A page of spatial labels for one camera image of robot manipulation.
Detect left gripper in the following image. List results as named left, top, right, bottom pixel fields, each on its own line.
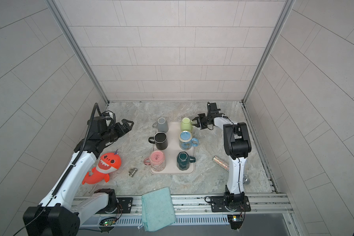
left=100, top=119, right=135, bottom=145

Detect light green mug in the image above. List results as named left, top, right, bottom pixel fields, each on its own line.
left=181, top=117, right=193, bottom=133

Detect grey mug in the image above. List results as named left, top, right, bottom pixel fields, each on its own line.
left=152, top=117, right=169, bottom=133

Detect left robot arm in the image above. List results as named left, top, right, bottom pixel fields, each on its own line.
left=23, top=104, right=134, bottom=236

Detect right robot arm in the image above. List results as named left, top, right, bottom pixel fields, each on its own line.
left=193, top=102, right=252, bottom=208

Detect blue butterfly mug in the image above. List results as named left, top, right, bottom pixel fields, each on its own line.
left=179, top=131, right=199, bottom=150

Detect black mug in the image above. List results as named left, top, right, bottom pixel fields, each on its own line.
left=148, top=132, right=168, bottom=150

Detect dark green mug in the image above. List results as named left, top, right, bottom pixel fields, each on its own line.
left=177, top=151, right=196, bottom=171

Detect pink mug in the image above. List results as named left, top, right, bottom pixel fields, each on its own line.
left=143, top=150, right=166, bottom=172

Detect beige tray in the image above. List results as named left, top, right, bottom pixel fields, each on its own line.
left=149, top=121, right=195, bottom=175

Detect red shark toy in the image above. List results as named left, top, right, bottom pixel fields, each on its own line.
left=82, top=150, right=122, bottom=185

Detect metal pipe fitting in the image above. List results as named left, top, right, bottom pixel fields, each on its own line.
left=129, top=168, right=138, bottom=177

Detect glitter tube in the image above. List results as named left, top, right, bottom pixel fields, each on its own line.
left=213, top=156, right=230, bottom=171

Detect left circuit board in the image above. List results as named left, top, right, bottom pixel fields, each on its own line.
left=99, top=217, right=118, bottom=227

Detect circuit board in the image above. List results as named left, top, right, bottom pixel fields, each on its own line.
left=99, top=217, right=118, bottom=227
left=227, top=215, right=244, bottom=230

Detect teal cloth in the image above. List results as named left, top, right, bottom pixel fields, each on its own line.
left=141, top=187, right=176, bottom=232

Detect right circuit board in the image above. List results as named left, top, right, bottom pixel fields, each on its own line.
left=227, top=215, right=244, bottom=230

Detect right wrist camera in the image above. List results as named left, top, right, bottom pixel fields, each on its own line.
left=207, top=102, right=220, bottom=114

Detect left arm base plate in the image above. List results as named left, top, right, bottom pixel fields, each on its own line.
left=104, top=197, right=133, bottom=214

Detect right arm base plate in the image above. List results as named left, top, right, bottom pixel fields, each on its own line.
left=208, top=196, right=251, bottom=212

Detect aluminium rail frame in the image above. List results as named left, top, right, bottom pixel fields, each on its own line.
left=82, top=192, right=303, bottom=236

